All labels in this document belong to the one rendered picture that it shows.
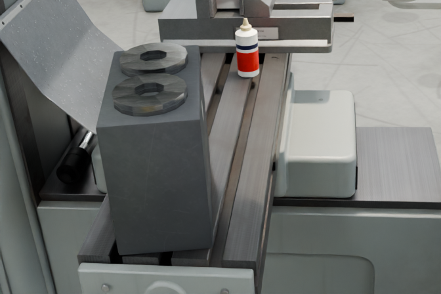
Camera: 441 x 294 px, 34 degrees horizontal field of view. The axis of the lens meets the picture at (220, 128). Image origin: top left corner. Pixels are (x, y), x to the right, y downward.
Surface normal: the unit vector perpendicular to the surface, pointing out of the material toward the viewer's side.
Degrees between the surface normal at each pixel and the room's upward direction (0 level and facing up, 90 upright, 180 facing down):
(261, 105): 0
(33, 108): 90
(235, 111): 0
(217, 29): 90
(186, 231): 90
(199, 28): 90
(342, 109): 0
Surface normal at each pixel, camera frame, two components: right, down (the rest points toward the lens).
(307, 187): -0.14, 0.50
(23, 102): 0.99, 0.00
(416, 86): -0.07, -0.87
